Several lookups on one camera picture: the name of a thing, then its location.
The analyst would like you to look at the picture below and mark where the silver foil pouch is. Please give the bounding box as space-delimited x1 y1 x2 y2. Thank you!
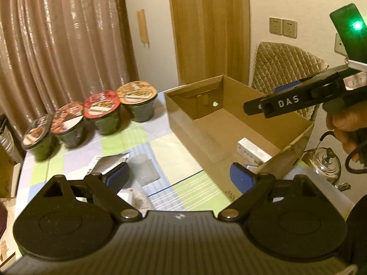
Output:
86 151 130 176

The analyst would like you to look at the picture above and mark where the wire rack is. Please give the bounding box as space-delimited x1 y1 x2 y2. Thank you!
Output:
128 154 160 186

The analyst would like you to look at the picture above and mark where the person's right hand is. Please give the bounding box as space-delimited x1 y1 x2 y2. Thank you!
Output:
326 101 366 154

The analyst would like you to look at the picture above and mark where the white medicine box in carton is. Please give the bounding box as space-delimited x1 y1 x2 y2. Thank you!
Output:
236 138 272 166

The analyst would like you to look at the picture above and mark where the quilted chair back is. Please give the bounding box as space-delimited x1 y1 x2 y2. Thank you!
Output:
251 41 329 121

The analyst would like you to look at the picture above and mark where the brown cardboard box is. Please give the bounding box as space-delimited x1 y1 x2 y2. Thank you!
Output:
164 76 314 201

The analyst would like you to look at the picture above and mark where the checkered tablecloth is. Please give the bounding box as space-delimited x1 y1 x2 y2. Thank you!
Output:
13 91 355 221

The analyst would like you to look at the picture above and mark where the brown red lid noodle bowl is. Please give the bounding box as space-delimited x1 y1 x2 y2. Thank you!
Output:
50 101 85 148

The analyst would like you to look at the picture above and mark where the dark lid noodle bowl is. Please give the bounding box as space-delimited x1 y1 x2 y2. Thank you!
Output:
21 114 55 161

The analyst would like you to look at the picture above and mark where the orange lid noodle bowl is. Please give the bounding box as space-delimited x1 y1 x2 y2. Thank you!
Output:
116 81 157 122

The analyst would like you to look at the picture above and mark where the wooden door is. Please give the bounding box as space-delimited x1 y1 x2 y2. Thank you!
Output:
170 0 251 85

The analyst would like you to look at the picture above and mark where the beige curtain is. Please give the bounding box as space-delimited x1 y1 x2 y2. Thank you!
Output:
1 0 138 139

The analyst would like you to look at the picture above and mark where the single wall switch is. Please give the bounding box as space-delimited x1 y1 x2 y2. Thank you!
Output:
334 33 347 57

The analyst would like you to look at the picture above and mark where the double wall socket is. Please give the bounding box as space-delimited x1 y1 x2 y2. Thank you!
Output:
269 17 298 39

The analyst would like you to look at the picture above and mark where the wooden wall hanger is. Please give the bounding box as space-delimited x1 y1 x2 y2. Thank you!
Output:
136 9 150 45

